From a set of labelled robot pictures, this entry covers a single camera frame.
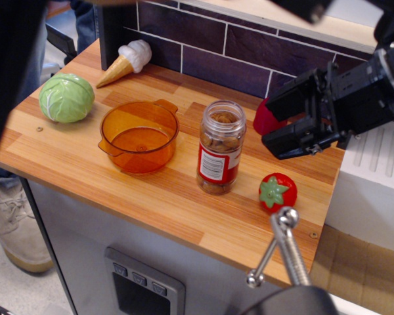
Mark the orange transparent plastic pot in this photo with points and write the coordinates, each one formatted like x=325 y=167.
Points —
x=140 y=137

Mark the metal clamp screw handle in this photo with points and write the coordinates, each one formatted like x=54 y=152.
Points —
x=282 y=224

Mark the dark red jar lid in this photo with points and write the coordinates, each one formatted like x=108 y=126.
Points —
x=264 y=121

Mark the grey oven control panel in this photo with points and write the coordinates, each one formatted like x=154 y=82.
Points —
x=140 y=289

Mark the red toy strawberry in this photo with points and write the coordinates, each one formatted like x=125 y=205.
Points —
x=277 y=190

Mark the clear almond jar red label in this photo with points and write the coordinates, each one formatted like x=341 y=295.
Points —
x=222 y=133

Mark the green toy cabbage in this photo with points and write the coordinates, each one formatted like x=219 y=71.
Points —
x=66 y=98

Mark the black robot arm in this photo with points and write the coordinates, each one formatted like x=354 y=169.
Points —
x=232 y=52

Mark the beige suede shoe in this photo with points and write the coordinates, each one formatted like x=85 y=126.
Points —
x=20 y=236

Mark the black chair armrest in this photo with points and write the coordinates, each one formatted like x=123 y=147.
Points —
x=62 y=42

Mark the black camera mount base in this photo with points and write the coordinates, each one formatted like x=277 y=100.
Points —
x=299 y=299

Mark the person's leg in jeans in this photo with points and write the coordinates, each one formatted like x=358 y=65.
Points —
x=22 y=49

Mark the toy ice cream cone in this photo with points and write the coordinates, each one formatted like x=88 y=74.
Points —
x=132 y=59

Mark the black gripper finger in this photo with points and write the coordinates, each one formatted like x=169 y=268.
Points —
x=294 y=140
x=295 y=97

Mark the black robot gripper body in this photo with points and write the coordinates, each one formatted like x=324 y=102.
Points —
x=360 y=99

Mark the black left side post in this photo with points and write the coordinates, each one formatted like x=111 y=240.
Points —
x=111 y=20

